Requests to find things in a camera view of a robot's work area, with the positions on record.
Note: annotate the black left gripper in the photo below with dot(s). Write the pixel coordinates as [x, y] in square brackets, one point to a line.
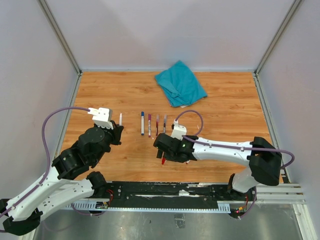
[116, 132]

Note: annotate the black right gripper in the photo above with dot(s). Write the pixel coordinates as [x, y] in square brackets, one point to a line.
[168, 156]

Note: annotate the white red pen horizontal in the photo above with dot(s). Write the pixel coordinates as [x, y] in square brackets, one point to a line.
[120, 119]

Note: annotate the dark blue thin pen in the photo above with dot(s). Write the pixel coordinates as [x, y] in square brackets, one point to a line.
[165, 123]

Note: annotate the blue white marker pen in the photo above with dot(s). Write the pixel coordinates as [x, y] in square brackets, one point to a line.
[142, 132]

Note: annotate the pink translucent gel pen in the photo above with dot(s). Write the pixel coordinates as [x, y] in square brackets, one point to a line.
[157, 125]

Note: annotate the purple white marker pen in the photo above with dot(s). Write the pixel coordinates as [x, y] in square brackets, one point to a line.
[149, 125]

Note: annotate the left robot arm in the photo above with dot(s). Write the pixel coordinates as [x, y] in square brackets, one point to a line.
[59, 187]

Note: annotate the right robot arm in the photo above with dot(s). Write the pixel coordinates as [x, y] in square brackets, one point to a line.
[261, 160]

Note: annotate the teal folded cloth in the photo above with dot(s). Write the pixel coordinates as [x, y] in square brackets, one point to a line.
[180, 85]

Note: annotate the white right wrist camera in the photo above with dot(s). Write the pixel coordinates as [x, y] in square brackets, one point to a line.
[178, 130]

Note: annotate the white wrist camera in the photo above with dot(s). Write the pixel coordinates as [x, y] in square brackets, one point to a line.
[102, 117]
[178, 130]

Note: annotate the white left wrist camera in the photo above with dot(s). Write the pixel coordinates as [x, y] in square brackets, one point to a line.
[102, 117]

